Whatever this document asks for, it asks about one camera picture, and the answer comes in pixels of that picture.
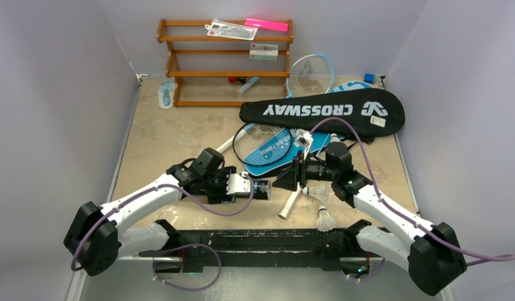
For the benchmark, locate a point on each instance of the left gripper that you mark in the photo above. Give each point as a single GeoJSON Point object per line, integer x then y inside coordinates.
{"type": "Point", "coordinates": [221, 195]}

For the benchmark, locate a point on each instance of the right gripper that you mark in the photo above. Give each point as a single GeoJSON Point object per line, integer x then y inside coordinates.
{"type": "Point", "coordinates": [301, 172]}

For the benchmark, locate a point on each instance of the black Crossway racket bag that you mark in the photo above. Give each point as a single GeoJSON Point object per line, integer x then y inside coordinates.
{"type": "Point", "coordinates": [372, 112]}

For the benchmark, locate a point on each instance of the black shuttlecock tube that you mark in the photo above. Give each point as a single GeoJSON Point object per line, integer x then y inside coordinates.
{"type": "Point", "coordinates": [262, 189]}

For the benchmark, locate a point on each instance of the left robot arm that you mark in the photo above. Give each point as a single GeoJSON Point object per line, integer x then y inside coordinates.
{"type": "Point", "coordinates": [124, 220]}

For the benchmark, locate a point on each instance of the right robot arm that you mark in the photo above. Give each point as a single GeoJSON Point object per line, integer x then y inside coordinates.
{"type": "Point", "coordinates": [425, 250]}

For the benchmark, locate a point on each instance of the light blue badminton racket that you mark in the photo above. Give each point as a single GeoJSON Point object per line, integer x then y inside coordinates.
{"type": "Point", "coordinates": [310, 75]}

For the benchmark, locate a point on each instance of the blue racket bag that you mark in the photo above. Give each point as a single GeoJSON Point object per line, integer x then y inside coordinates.
{"type": "Point", "coordinates": [274, 169]}

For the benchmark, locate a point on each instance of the white shuttlecock near bag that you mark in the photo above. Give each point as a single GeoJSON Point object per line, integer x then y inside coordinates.
{"type": "Point", "coordinates": [318, 192]}

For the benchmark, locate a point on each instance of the light blue packaged item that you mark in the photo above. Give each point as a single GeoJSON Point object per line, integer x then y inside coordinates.
{"type": "Point", "coordinates": [166, 92]}

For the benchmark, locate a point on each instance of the red black small object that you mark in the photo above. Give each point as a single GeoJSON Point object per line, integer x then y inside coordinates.
{"type": "Point", "coordinates": [240, 80]}

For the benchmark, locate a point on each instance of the light blue strip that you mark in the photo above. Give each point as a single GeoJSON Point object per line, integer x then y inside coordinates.
{"type": "Point", "coordinates": [247, 84]}

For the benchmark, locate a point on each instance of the wooden shelf rack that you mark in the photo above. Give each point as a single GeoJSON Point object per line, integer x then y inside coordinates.
{"type": "Point", "coordinates": [225, 58]}

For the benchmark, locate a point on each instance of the white green box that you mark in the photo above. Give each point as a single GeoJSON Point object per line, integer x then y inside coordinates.
{"type": "Point", "coordinates": [259, 51]}

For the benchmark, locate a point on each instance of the small blue cube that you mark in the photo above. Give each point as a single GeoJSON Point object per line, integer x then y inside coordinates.
{"type": "Point", "coordinates": [369, 78]}

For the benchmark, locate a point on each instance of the white blister package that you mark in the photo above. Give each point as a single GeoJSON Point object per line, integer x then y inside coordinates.
{"type": "Point", "coordinates": [234, 31]}

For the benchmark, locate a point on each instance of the pink bar on shelf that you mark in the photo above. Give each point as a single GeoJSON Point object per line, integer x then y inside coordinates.
{"type": "Point", "coordinates": [268, 25]}

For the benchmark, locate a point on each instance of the white racket handle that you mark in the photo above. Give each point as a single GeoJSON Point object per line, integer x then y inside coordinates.
{"type": "Point", "coordinates": [284, 213]}

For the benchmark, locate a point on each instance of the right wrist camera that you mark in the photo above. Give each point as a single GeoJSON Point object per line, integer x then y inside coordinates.
{"type": "Point", "coordinates": [303, 139]}

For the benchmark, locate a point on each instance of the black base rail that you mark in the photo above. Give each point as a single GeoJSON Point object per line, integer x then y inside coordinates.
{"type": "Point", "coordinates": [290, 248]}

